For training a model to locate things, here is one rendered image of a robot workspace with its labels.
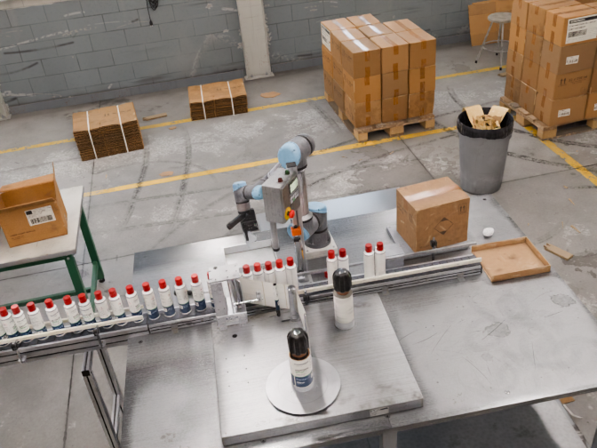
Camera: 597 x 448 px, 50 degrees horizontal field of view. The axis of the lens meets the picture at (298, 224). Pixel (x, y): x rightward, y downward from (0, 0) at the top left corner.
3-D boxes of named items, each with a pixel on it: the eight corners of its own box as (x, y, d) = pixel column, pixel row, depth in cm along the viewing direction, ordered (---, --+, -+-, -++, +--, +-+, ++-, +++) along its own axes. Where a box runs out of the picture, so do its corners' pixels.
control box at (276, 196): (266, 220, 295) (260, 185, 285) (282, 202, 308) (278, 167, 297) (285, 225, 291) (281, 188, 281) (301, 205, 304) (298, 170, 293)
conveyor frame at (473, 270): (149, 333, 306) (147, 326, 304) (149, 318, 315) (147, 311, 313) (481, 274, 322) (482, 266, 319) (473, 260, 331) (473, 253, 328)
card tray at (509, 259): (491, 282, 316) (492, 276, 314) (471, 252, 337) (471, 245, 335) (550, 271, 319) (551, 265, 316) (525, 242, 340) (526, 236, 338)
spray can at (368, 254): (365, 283, 316) (364, 249, 305) (362, 276, 320) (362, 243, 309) (376, 281, 316) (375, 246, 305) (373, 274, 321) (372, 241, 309)
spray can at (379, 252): (377, 281, 316) (376, 247, 305) (374, 275, 321) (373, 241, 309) (386, 279, 317) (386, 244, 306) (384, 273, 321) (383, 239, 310)
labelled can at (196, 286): (196, 313, 308) (188, 279, 297) (195, 306, 312) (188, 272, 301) (207, 311, 309) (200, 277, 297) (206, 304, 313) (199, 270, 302)
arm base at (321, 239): (307, 251, 343) (306, 236, 338) (299, 236, 355) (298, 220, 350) (334, 245, 346) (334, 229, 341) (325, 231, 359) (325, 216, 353)
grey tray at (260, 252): (227, 277, 337) (226, 270, 334) (224, 255, 353) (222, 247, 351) (278, 268, 340) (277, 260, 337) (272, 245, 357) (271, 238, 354)
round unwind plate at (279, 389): (271, 422, 250) (270, 420, 250) (261, 365, 276) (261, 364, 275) (348, 407, 253) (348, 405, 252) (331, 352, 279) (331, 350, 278)
